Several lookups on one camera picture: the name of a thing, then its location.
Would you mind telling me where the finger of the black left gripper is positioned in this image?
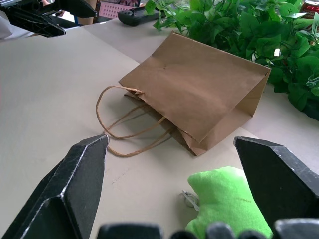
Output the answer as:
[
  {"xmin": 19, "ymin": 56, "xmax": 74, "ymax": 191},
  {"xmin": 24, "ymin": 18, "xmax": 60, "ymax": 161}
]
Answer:
[
  {"xmin": 53, "ymin": 0, "xmax": 98, "ymax": 18},
  {"xmin": 0, "ymin": 5, "xmax": 67, "ymax": 38}
]

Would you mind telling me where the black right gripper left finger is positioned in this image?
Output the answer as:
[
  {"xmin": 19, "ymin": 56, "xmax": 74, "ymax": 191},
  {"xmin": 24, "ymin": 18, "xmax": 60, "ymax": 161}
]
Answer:
[{"xmin": 0, "ymin": 134, "xmax": 111, "ymax": 239}]

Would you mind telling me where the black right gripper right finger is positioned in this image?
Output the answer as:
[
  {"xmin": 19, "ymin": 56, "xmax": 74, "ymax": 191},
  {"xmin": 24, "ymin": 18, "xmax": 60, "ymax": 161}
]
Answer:
[{"xmin": 233, "ymin": 136, "xmax": 319, "ymax": 225}]

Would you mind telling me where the green plush toy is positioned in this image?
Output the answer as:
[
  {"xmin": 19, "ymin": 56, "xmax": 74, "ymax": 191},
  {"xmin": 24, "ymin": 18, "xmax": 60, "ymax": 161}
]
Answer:
[{"xmin": 181, "ymin": 166, "xmax": 274, "ymax": 239}]

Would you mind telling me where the brown paper bag with handles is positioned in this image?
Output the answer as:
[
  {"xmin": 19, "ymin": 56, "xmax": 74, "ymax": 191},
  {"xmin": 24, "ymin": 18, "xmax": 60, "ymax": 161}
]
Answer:
[{"xmin": 95, "ymin": 31, "xmax": 272, "ymax": 158}]

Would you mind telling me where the grey laptop with pink screen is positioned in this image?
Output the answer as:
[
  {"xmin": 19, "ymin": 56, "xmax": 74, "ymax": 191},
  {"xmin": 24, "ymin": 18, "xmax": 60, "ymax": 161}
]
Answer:
[{"xmin": 96, "ymin": 0, "xmax": 144, "ymax": 19}]

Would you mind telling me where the black remote controller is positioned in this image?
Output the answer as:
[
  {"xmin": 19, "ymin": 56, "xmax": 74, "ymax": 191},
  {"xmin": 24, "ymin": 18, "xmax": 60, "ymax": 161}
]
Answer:
[{"xmin": 117, "ymin": 7, "xmax": 166, "ymax": 27}]

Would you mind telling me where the green artificial leafy plant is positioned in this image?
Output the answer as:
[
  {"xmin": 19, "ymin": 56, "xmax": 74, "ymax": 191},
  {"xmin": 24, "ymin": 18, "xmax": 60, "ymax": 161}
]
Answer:
[{"xmin": 144, "ymin": 0, "xmax": 319, "ymax": 118}]

